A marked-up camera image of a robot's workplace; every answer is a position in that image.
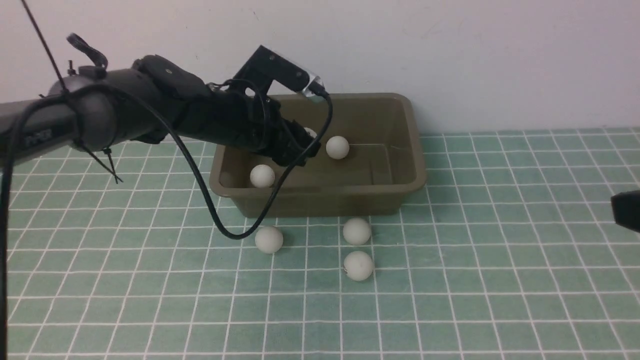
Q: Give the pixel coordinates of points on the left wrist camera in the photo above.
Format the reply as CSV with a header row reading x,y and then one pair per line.
x,y
264,67

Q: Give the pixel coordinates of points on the green checked tablecloth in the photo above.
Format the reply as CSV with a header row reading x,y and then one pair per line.
x,y
509,252

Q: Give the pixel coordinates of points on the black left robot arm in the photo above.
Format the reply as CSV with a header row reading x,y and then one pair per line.
x,y
100,119

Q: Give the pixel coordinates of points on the olive brown plastic bin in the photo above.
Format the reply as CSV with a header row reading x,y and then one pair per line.
x,y
385,163

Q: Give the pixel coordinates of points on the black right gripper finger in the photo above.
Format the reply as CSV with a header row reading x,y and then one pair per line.
x,y
626,210

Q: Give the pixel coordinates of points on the white ball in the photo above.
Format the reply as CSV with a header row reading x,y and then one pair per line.
x,y
268,240
262,176
358,265
310,132
356,231
337,147

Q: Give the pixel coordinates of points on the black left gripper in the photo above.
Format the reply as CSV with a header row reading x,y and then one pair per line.
x,y
231,118

